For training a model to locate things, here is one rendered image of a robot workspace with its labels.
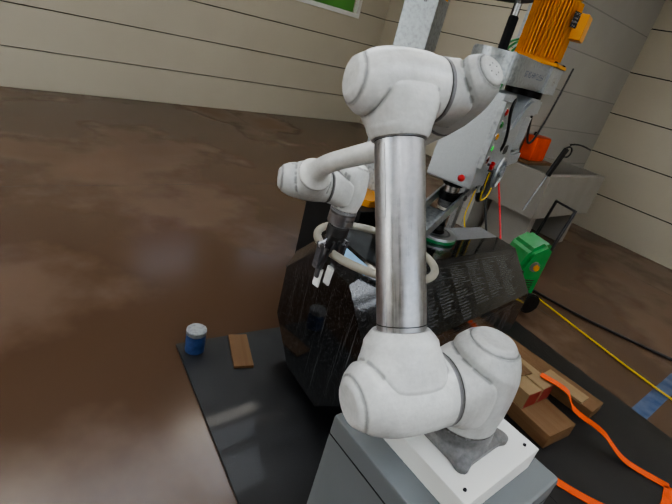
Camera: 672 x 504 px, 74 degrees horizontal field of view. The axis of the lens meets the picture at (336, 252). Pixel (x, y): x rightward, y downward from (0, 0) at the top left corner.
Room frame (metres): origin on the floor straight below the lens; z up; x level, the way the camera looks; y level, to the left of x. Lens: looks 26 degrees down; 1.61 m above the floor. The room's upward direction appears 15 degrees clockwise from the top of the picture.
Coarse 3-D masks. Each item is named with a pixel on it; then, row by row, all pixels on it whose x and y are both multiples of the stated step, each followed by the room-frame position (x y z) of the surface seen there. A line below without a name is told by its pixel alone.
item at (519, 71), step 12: (480, 48) 2.03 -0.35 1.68; (492, 48) 2.00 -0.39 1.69; (504, 60) 1.99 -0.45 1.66; (516, 60) 2.00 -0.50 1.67; (528, 60) 2.09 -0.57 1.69; (504, 72) 1.99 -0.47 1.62; (516, 72) 2.02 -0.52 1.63; (528, 72) 2.16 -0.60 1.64; (540, 72) 2.36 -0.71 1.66; (552, 72) 2.53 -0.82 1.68; (516, 84) 2.06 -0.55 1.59; (528, 84) 2.24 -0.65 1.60; (540, 84) 2.46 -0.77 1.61; (552, 84) 2.64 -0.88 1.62; (528, 96) 2.59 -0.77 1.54; (540, 96) 2.63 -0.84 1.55
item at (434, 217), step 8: (464, 192) 2.14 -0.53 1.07; (472, 192) 2.23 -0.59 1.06; (432, 200) 2.09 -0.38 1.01; (456, 200) 2.05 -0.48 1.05; (464, 200) 2.12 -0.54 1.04; (432, 208) 2.04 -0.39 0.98; (448, 208) 1.98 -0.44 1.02; (432, 216) 1.97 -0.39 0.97; (440, 216) 1.91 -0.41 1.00; (432, 224) 1.84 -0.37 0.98
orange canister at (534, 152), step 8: (544, 136) 5.19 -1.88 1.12; (528, 144) 5.01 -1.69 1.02; (536, 144) 4.96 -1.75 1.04; (544, 144) 5.06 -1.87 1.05; (520, 152) 5.05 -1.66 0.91; (528, 152) 4.98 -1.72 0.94; (536, 152) 5.00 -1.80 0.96; (544, 152) 5.11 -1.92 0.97; (520, 160) 4.97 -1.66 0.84; (528, 160) 4.98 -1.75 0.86; (536, 160) 5.06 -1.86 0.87; (544, 160) 5.30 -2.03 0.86
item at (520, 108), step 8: (520, 96) 2.53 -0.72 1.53; (512, 104) 2.08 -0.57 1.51; (520, 104) 2.45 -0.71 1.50; (528, 104) 2.48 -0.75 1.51; (536, 104) 2.61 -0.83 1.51; (512, 112) 2.41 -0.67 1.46; (520, 112) 2.40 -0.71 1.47; (528, 112) 2.50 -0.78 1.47; (536, 112) 2.69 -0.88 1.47; (512, 120) 2.36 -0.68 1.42; (520, 120) 2.41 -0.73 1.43; (504, 128) 2.23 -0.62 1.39; (512, 128) 2.33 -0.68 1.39; (504, 136) 2.23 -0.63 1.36; (512, 136) 2.38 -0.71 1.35; (504, 144) 2.21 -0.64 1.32; (512, 144) 2.45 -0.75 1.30; (496, 152) 2.21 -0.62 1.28; (504, 152) 2.35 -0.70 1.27; (512, 152) 2.58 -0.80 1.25; (496, 160) 2.26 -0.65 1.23; (512, 160) 2.59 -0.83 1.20
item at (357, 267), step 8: (320, 224) 1.60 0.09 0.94; (360, 224) 1.75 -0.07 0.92; (320, 232) 1.51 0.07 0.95; (368, 232) 1.76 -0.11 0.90; (320, 240) 1.43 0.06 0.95; (336, 256) 1.34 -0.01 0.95; (344, 256) 1.35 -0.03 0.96; (344, 264) 1.32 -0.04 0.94; (352, 264) 1.32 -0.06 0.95; (360, 264) 1.32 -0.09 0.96; (432, 264) 1.54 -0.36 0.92; (360, 272) 1.30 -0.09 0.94; (368, 272) 1.30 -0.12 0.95; (432, 272) 1.45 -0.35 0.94; (432, 280) 1.41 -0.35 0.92
